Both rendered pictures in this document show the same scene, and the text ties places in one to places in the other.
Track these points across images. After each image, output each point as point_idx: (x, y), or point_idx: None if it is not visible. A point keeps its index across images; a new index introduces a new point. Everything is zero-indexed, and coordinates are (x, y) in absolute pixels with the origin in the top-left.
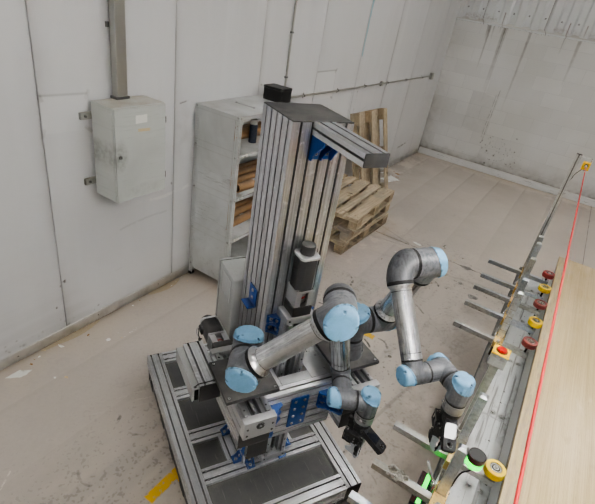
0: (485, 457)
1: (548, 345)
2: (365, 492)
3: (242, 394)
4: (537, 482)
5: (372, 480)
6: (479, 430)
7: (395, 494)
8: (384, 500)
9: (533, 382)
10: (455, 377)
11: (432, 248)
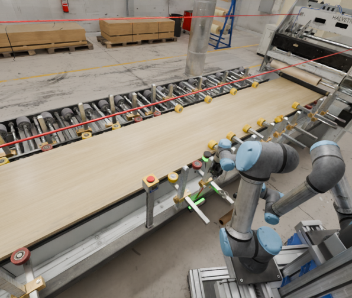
0: (204, 151)
1: (226, 83)
2: (173, 285)
3: (330, 232)
4: (157, 166)
5: (164, 292)
6: (125, 233)
7: (155, 277)
8: (164, 275)
9: (84, 212)
10: (231, 144)
11: (262, 146)
